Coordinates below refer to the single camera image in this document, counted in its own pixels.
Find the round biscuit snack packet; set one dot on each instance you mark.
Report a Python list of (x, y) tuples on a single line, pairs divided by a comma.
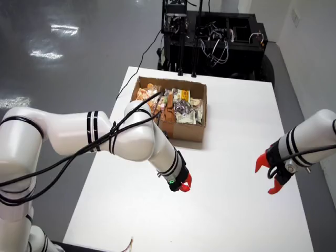
[(151, 86)]

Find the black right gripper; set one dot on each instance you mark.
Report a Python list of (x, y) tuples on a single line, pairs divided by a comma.
[(275, 160)]

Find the black equipment cart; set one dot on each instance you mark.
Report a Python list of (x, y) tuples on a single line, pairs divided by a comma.
[(249, 52)]

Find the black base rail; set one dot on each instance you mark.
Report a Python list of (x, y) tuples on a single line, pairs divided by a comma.
[(71, 248)]

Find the grey bolted wrist clamp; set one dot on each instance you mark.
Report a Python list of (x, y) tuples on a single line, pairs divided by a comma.
[(290, 166)]

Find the orange and white snack packet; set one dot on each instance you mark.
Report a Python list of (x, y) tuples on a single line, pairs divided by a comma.
[(143, 94)]

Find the brown cardboard box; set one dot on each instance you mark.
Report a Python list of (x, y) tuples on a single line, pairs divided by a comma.
[(189, 132)]

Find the pastel pink snack packet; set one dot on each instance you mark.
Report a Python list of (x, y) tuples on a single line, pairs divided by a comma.
[(163, 102)]

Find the black electronics unit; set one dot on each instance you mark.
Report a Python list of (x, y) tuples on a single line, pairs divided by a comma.
[(176, 10)]

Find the black stand pole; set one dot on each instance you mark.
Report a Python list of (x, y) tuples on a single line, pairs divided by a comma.
[(194, 57)]

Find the cream snack packet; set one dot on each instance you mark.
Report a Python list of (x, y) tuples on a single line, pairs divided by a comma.
[(187, 118), (197, 102), (200, 115)]

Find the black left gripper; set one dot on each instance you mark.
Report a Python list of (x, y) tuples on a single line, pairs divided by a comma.
[(177, 181)]

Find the black clamp knob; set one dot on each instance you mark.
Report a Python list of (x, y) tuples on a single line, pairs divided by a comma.
[(159, 59)]

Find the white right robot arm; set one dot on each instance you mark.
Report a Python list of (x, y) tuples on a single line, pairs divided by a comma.
[(315, 131)]

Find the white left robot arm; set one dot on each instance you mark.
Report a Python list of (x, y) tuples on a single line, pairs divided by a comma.
[(65, 131)]

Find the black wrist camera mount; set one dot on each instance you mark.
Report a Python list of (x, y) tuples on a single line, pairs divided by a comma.
[(181, 160)]

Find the purple patterned snack packet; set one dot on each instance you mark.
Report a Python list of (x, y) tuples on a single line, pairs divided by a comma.
[(183, 107)]

